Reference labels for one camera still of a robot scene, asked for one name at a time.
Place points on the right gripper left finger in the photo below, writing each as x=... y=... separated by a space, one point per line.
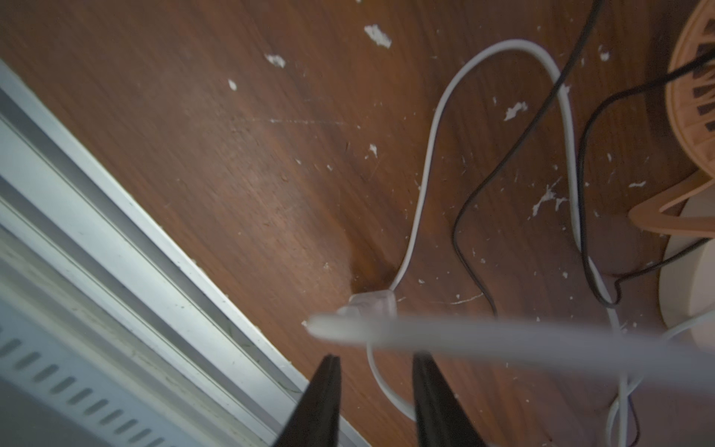
x=316 y=418

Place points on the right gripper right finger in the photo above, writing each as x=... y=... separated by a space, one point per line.
x=440 y=419

